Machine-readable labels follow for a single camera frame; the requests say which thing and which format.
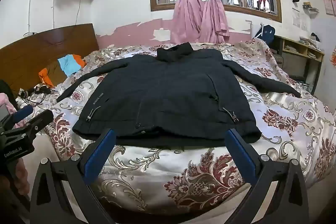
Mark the wall calendar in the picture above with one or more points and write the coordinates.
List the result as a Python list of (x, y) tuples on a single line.
[(328, 1)]

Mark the orange blue brown pillow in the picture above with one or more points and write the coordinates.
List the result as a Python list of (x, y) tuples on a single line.
[(69, 64)]

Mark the small wall shelf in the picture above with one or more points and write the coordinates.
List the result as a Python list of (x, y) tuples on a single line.
[(311, 8)]

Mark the person's left hand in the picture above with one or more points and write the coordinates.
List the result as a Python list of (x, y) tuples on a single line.
[(22, 178)]

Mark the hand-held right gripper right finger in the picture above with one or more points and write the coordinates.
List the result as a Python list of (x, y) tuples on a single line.
[(241, 153)]

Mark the blue backpack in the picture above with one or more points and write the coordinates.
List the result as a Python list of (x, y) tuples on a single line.
[(266, 33)]

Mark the black jacket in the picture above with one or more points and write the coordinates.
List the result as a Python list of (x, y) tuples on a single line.
[(168, 95)]

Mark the floral satin bedspread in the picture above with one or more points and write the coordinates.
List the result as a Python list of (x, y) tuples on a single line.
[(183, 176)]

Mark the person's pink fleece clothing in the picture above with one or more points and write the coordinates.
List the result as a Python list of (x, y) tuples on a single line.
[(6, 103)]

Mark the wooden shelf desk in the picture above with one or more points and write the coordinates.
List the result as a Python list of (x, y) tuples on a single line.
[(302, 52)]

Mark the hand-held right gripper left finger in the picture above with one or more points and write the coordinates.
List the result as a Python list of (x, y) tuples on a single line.
[(101, 150)]

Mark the white wall chart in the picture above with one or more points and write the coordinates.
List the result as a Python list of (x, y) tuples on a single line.
[(299, 19)]

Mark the white power strip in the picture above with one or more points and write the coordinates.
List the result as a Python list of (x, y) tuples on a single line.
[(29, 34)]

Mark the wooden headboard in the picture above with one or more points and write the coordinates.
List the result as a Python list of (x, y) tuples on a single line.
[(39, 52)]

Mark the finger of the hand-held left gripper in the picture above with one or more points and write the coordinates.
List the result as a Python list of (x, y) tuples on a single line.
[(24, 111), (42, 117)]

